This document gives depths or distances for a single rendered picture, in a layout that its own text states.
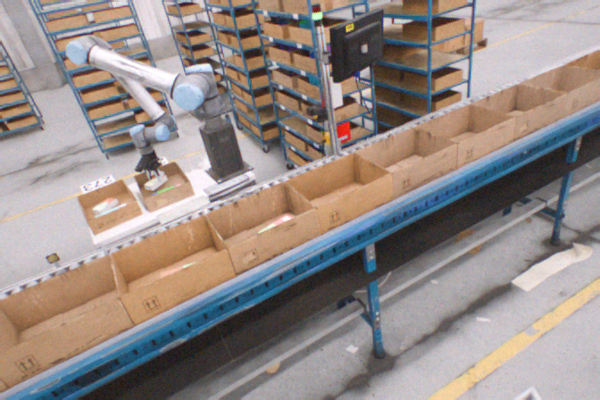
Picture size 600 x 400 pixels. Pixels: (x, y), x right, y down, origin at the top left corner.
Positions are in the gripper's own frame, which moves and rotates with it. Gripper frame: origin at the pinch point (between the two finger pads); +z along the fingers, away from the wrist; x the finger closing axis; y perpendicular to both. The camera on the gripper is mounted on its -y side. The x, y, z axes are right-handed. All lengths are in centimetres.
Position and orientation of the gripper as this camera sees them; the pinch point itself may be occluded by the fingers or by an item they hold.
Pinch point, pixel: (155, 181)
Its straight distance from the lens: 280.1
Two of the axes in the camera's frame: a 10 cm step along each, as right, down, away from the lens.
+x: -8.9, -1.1, 4.5
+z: 1.6, 8.4, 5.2
